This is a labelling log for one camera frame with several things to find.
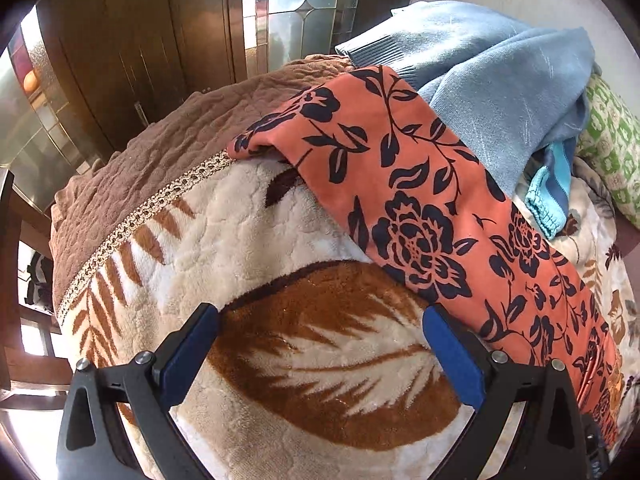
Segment wooden door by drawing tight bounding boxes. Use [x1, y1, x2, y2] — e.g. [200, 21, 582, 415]
[37, 0, 246, 161]

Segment leaded glass window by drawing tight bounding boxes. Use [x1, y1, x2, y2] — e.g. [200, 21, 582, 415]
[242, 0, 426, 76]

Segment brown textured bedspread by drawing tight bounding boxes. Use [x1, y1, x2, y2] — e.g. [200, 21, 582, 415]
[49, 54, 356, 321]

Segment green patterned pillow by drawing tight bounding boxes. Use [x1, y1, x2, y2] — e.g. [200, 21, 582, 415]
[575, 74, 640, 221]

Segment orange floral garment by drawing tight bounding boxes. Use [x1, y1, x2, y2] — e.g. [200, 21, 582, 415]
[226, 66, 623, 448]

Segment blue knit sweater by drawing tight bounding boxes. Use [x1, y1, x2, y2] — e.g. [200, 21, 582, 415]
[334, 0, 603, 211]

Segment frosted glass window panel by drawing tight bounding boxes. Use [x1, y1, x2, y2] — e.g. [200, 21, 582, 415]
[0, 5, 111, 201]

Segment wooden chair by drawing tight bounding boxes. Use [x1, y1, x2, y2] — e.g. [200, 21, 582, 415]
[0, 167, 71, 396]

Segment cream leaf print blanket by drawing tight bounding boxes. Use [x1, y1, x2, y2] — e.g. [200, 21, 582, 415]
[57, 152, 640, 480]

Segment teal striped garment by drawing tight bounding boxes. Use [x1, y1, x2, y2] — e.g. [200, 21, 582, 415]
[525, 140, 573, 240]

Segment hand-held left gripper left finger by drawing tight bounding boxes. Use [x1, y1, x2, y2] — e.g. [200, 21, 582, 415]
[56, 302, 221, 480]

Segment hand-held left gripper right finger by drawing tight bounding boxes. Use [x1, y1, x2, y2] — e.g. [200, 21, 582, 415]
[421, 302, 588, 480]

